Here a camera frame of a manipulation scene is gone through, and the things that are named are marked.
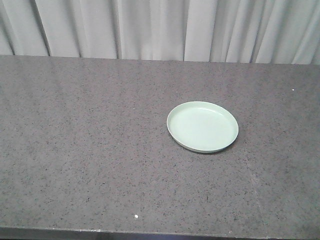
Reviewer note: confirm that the light green round plate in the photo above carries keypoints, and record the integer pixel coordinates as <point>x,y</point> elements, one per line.
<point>202,127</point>

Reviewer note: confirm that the white pleated curtain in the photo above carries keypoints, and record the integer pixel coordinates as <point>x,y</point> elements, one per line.
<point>231,31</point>

